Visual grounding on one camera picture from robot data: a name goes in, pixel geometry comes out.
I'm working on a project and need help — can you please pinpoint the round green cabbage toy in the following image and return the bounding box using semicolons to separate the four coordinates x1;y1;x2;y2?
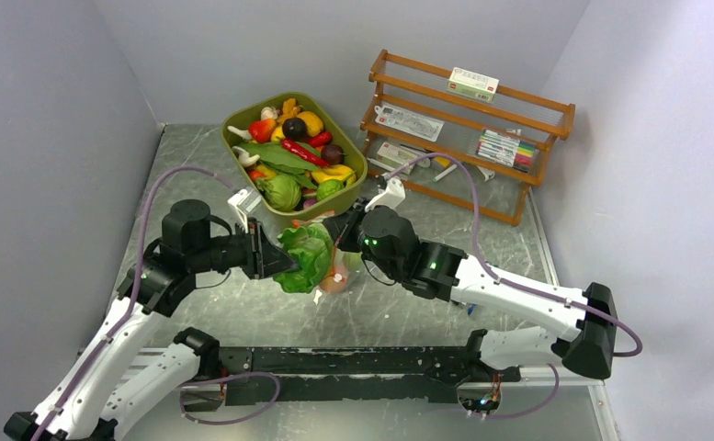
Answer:
334;250;363;286

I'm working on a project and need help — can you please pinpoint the napa cabbage toy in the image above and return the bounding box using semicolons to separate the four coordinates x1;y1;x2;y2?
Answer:
273;222;334;293

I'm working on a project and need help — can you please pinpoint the clear zip bag orange zipper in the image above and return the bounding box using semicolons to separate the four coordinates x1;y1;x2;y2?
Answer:
289;209;364;297

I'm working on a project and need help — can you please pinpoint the peach toy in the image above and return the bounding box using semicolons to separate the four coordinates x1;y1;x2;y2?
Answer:
318;271;350;294

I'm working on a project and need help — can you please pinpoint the dark purple plum toy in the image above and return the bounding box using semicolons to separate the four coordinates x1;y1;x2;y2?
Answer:
281;118;308;141

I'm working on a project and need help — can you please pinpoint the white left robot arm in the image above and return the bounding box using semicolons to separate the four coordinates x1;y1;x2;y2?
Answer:
3;199;298;440

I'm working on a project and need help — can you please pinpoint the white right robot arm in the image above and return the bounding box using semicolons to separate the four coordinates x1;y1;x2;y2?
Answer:
323;206;617;379

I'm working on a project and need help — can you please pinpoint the olive green plastic bin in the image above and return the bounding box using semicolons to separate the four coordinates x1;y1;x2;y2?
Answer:
221;92;368;226

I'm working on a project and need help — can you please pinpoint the small green lime toy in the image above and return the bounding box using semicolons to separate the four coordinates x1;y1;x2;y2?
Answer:
316;179;345;201

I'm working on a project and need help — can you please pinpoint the yellow banana pepper toy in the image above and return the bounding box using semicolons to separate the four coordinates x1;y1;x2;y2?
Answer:
311;164;357;186

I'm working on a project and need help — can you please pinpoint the green leafy vegetable toy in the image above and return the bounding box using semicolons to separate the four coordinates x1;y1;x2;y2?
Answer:
256;175;301;212

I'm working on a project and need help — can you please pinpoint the dark red beet toy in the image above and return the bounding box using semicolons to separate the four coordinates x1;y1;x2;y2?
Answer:
321;144;345;166

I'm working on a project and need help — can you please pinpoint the long red chili toy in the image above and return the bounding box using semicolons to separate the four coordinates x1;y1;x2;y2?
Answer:
280;139;329;168

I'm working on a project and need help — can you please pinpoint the short red chili toy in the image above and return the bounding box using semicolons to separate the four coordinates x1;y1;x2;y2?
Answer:
305;131;333;149

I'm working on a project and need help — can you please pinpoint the white mushroom toy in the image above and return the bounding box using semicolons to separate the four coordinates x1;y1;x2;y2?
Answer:
231;146;260;169

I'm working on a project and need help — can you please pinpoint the small white green box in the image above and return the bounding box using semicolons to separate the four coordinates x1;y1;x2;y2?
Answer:
374;141;419;168

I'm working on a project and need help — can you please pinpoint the flat green leaf toy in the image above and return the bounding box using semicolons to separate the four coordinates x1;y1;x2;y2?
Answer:
239;142;320;175

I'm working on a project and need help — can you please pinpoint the yellow potato toy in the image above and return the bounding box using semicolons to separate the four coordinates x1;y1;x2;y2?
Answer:
297;111;324;138

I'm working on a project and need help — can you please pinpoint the white pen on table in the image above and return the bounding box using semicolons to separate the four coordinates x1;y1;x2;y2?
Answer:
432;162;460;182

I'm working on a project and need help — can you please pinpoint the yellow lemon toy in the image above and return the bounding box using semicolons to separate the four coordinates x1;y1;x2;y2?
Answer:
270;126;286;142

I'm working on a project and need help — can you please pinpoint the red pepper toy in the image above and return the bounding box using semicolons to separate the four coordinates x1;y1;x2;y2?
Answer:
247;119;277;143

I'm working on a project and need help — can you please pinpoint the orange ginger root toy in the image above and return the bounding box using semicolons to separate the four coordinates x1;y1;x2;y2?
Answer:
277;97;302;124

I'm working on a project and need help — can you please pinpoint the flat packaged stationery card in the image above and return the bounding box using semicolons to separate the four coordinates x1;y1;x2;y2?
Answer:
373;104;445;142

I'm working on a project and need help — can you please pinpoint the white garlic bulb toy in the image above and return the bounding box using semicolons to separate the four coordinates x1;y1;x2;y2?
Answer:
260;106;279;120

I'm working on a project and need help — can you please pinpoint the wooden shelf rack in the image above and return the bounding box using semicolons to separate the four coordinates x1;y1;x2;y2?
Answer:
360;50;576;226

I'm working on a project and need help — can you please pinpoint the coloured marker pen set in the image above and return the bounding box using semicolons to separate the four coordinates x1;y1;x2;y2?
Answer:
475;129;537;173

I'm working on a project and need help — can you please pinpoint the white box on top shelf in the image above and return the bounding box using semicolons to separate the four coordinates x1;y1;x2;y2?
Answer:
447;67;499;104

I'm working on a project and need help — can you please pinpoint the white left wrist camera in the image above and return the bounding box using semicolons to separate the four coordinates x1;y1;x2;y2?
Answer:
227;187;263;232

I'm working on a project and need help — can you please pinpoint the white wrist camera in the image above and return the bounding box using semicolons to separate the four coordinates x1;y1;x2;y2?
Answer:
227;187;263;232
365;175;406;212

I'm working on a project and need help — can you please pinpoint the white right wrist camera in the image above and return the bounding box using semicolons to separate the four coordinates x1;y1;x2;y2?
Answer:
365;175;406;212

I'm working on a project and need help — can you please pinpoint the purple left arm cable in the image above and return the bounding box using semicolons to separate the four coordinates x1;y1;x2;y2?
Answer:
28;165;281;441

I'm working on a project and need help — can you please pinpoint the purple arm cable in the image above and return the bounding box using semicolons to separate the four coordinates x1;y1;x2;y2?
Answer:
383;152;644;423
28;165;281;441

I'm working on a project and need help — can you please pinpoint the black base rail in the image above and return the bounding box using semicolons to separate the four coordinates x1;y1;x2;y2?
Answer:
174;328;522;409

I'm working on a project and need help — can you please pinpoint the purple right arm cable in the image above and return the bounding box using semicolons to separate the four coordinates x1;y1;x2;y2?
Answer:
383;152;644;423

